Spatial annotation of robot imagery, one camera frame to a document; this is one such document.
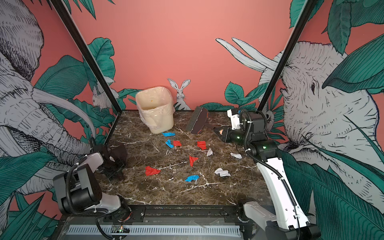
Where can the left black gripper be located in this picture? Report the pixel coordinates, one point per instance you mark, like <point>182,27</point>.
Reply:
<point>114,160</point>

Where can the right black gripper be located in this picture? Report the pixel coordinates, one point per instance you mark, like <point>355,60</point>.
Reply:
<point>228,136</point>

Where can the dark brown dustpan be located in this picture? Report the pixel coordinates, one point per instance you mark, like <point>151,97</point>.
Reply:
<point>120,155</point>

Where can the white paper scrap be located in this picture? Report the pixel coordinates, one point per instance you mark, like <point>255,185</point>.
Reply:
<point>209,152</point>
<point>222,173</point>
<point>237,156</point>

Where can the red paper scrap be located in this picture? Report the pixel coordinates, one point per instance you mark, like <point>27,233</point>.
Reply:
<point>151,171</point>
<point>192,160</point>
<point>202,145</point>
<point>177,143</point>

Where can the brown hand brush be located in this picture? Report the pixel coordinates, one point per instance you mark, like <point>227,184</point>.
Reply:
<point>198,121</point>

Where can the blue paper scrap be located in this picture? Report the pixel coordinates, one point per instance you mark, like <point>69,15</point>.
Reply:
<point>169,144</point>
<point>192,178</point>
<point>168,134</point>

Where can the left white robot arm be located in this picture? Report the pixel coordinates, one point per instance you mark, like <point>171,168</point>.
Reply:
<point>78,192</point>

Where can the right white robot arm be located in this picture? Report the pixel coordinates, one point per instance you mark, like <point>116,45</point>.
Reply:
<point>265,154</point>

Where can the cream bin with plastic liner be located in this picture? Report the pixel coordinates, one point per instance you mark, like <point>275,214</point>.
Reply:
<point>156,109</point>

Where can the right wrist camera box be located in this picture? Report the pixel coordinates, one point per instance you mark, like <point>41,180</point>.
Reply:
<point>234,116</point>

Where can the black front mounting rail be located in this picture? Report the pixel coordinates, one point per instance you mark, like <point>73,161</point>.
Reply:
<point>242,213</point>

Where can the white slotted cable duct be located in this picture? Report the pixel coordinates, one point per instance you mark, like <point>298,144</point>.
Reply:
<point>163,230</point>

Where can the right black frame post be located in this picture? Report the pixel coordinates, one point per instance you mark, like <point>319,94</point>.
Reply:
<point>301,22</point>

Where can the black frame post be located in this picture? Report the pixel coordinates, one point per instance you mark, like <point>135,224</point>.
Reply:
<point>301,22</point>
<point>66,18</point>

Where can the left black frame post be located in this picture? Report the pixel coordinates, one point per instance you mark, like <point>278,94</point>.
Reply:
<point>66,18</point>

